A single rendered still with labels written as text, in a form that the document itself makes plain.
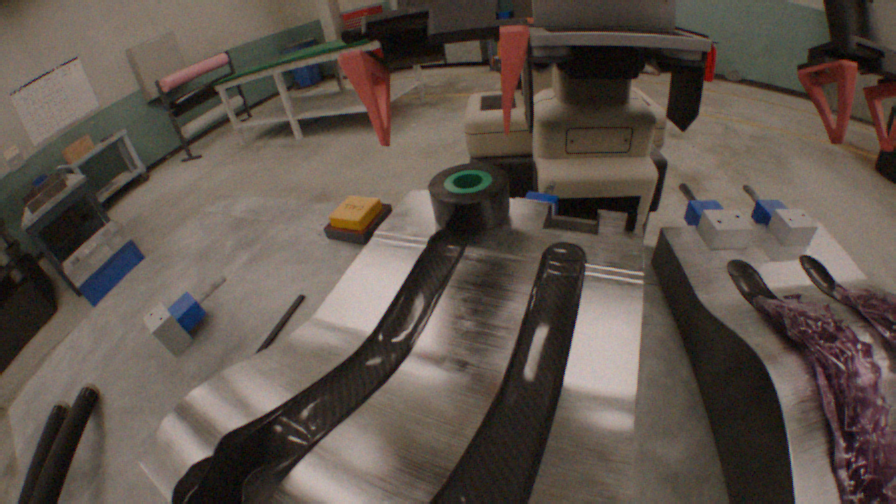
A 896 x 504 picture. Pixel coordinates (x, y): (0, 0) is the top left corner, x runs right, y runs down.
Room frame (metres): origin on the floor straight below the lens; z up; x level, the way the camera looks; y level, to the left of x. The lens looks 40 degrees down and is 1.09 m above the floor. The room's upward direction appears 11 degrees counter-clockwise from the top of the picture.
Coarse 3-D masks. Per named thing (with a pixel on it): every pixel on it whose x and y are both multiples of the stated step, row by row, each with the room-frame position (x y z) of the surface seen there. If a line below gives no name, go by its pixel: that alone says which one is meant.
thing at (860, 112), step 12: (876, 0) 2.40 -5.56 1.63; (888, 0) 2.30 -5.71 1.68; (876, 12) 2.39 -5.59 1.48; (888, 12) 2.28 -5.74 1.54; (888, 24) 2.26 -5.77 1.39; (888, 36) 2.24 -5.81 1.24; (828, 84) 2.80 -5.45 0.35; (864, 84) 2.35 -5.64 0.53; (876, 84) 2.25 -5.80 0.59; (828, 96) 2.73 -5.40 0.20; (864, 96) 2.32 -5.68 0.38; (828, 108) 2.65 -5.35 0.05; (852, 108) 2.40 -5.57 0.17; (864, 108) 2.29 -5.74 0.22; (888, 108) 2.07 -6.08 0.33; (852, 120) 2.37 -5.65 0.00; (864, 120) 2.26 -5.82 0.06
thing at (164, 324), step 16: (208, 288) 0.33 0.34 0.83; (160, 304) 0.29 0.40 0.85; (176, 304) 0.30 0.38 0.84; (192, 304) 0.30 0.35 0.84; (144, 320) 0.27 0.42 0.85; (160, 320) 0.26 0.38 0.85; (176, 320) 0.27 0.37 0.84; (192, 320) 0.28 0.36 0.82; (160, 336) 0.24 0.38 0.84; (176, 336) 0.26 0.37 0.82; (176, 352) 0.25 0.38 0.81
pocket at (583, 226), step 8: (552, 208) 0.28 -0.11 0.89; (552, 216) 0.28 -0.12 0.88; (560, 216) 0.28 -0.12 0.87; (544, 224) 0.26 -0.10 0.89; (552, 224) 0.28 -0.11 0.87; (560, 224) 0.28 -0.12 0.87; (568, 224) 0.27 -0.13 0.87; (576, 224) 0.27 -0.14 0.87; (584, 224) 0.26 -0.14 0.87; (592, 224) 0.26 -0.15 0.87; (576, 232) 0.27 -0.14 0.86; (584, 232) 0.26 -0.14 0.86; (592, 232) 0.26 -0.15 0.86
